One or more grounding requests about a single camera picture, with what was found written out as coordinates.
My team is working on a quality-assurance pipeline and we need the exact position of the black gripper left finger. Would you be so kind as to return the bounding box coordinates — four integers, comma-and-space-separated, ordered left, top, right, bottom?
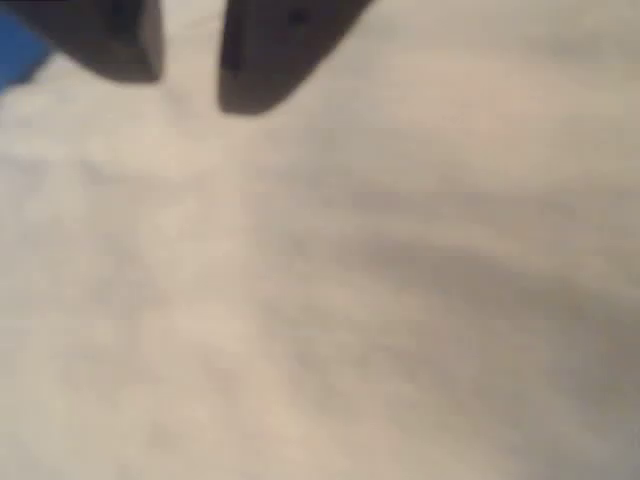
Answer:
9, 0, 165, 85

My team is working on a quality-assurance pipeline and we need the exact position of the white creased cloth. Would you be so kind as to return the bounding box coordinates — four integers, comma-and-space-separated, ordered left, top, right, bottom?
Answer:
0, 0, 640, 480

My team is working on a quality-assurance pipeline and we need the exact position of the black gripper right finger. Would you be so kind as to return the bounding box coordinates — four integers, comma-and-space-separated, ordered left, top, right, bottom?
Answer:
216, 0, 377, 116

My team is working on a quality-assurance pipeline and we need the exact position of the blue plastic cup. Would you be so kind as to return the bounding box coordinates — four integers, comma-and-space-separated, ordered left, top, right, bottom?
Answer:
0, 8, 55, 97

